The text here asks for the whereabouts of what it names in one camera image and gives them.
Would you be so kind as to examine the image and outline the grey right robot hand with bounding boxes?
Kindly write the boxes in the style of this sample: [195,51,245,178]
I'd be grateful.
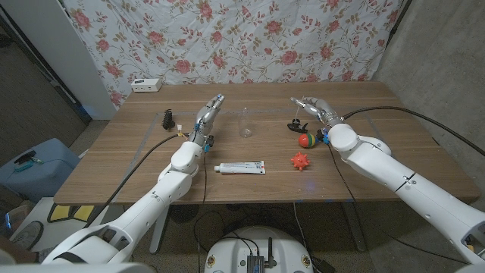
[289,96,346,144]

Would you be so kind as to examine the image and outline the yellow and black floor panel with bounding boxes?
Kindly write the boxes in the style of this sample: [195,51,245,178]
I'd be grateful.
[47,203,95,224]

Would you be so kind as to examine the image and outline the black electronics module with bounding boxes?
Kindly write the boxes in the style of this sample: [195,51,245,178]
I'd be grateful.
[246,254,265,273]

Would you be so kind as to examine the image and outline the white power strip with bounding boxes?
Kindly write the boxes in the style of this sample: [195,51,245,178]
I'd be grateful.
[130,77,163,93]

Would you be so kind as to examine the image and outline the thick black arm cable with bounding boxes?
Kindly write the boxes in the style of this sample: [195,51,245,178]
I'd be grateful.
[343,105,485,158]
[83,124,189,229]

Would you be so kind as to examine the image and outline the clear plastic dispenser bottle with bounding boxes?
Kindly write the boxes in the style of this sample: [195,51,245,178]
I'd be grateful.
[238,107,253,139]

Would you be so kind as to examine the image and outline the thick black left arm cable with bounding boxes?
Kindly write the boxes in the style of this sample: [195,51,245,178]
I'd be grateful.
[83,124,189,229]

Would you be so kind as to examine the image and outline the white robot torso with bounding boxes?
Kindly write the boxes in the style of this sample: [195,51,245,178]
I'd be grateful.
[203,226,314,273]

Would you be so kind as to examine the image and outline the colourful striped wooden maraca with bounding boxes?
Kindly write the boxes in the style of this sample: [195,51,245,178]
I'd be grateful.
[298,133,323,149]

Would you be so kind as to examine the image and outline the white table leg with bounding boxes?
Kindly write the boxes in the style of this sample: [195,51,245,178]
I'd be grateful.
[149,206,171,255]

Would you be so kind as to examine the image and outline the teal pen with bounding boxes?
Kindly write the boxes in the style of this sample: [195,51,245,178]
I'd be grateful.
[14,158,45,174]

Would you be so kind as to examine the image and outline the grey table leg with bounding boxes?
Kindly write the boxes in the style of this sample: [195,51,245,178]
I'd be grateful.
[340,201,368,253]

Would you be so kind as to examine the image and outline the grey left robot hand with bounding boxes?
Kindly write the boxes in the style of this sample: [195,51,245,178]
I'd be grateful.
[187,93,226,153]

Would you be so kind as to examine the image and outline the black ridged clip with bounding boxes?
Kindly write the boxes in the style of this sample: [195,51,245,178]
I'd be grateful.
[161,108,176,130]

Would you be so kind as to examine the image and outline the grey slipper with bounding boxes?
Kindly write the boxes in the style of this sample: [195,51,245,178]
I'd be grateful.
[10,220,45,252]

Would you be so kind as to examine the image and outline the black antenna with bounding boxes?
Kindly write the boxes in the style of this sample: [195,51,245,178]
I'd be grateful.
[264,237,277,268]

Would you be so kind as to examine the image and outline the thin black right hand cable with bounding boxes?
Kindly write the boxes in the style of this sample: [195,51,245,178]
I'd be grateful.
[327,143,471,265]

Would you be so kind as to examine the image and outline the blue plastic storage box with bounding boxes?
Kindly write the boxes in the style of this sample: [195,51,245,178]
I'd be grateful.
[0,137,82,204]

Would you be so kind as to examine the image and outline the thin black hand cable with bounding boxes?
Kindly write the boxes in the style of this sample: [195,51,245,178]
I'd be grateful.
[327,143,471,265]
[196,149,210,273]

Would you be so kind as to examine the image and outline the black round floor fan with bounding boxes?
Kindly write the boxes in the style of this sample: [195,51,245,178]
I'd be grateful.
[168,204,201,224]

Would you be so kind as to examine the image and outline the floral backdrop cloth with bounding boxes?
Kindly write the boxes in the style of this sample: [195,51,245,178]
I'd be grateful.
[62,0,405,109]

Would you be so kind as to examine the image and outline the grey floor cable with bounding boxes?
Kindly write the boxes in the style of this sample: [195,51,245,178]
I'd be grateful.
[293,202,316,262]

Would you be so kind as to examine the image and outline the black backdrop stand pole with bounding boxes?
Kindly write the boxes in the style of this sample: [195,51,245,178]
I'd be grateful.
[384,0,413,37]

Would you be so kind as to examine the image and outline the white toothpaste tube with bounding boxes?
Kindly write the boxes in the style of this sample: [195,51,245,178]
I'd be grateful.
[214,160,267,175]

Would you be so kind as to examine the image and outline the black pump spray head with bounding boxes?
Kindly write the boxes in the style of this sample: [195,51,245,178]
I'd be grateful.
[286,105,309,134]

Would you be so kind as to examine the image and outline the orange spiky stress ball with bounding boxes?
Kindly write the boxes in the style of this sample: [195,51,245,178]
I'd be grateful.
[290,151,311,171]

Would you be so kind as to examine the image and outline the thin black left hand cable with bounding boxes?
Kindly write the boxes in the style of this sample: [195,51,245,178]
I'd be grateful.
[196,149,210,273]

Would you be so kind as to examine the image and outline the black handled tool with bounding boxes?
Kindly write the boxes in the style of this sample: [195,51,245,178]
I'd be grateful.
[14,149,37,165]

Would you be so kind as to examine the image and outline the black power adapter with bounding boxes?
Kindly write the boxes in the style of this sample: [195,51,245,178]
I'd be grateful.
[310,256,336,273]

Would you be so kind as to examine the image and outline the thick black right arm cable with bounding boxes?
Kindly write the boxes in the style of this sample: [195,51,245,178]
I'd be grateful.
[343,105,485,158]

